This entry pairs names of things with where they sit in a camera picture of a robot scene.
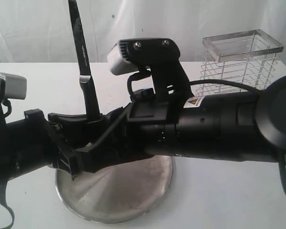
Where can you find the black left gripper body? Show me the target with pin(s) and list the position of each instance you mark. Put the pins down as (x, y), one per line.
(62, 156)

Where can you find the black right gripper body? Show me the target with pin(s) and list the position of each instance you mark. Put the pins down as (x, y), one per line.
(144, 129)

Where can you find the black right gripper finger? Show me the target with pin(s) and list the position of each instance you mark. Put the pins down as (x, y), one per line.
(75, 120)
(110, 143)

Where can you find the black kitchen knife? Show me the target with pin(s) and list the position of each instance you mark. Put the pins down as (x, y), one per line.
(86, 81)

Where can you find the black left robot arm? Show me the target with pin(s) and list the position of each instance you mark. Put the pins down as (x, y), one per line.
(32, 143)

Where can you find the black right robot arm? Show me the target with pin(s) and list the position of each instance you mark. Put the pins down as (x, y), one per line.
(245, 126)

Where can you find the round steel plate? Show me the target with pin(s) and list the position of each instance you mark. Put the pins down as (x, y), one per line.
(118, 193)

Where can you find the white backdrop curtain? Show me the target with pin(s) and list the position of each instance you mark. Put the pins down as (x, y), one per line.
(40, 30)

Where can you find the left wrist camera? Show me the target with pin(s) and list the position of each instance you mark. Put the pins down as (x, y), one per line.
(12, 86)

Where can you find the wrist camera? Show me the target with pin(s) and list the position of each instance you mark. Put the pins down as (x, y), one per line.
(160, 55)
(12, 86)

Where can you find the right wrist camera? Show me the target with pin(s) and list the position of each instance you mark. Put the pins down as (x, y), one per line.
(160, 55)

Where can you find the wire metal basket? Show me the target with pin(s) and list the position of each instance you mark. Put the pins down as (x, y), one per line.
(247, 57)

